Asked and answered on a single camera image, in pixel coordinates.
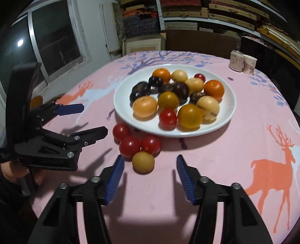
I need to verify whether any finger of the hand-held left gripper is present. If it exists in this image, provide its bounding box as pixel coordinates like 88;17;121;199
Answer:
39;126;109;153
29;103;85;124

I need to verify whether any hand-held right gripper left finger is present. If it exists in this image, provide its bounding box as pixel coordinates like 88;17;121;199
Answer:
28;155;125;244

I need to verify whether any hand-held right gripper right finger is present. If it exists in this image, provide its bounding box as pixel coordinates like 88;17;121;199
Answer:
176;154;273;244

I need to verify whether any small yellow round fruit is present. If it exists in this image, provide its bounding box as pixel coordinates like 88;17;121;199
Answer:
132;151;155;173

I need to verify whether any pale orange persimmon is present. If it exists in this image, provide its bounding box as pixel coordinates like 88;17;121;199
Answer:
132;96;158;120

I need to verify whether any yellow orange tomato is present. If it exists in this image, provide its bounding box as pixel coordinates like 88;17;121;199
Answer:
157;91;180;111
177;104;204;130

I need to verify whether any white oval plate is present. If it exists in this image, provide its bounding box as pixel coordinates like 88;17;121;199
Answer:
114;64;236;137

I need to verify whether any cream striped pepino melon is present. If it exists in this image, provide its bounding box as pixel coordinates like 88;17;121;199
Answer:
171;70;188;82
196;96;220;122
184;77;205;95

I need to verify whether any large orange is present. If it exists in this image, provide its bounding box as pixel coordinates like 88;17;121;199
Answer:
203;80;225;100

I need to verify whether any person's left hand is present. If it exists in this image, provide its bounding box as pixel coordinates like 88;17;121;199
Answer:
0;161;47;187

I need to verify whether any orange wooden chair back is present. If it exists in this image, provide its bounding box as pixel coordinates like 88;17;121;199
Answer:
30;96;44;109

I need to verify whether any pink deer printed tablecloth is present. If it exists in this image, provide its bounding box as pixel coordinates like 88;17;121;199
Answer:
30;50;300;244

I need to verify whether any person's dark clothing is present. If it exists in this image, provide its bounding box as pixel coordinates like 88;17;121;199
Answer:
0;181;47;244

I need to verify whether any white framed window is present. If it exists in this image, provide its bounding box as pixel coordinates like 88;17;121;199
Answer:
0;0;94;82

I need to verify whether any cardboard box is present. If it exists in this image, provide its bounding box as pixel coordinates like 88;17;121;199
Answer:
122;33;167;57

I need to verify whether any stack of patterned boxes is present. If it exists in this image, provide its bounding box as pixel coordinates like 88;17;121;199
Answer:
119;0;161;38

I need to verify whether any beige paper cup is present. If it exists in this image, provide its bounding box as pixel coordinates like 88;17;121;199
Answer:
242;54;258;75

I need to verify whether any brown chair backrest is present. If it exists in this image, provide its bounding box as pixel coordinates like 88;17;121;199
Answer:
160;30;240;61

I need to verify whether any black chair backrest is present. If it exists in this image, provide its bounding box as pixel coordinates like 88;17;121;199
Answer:
240;36;300;111

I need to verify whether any white shelving unit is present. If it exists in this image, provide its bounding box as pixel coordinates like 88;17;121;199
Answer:
156;0;300;61

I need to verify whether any stack of tan flat boxes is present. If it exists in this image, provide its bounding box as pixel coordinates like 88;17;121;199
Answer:
160;0;300;61

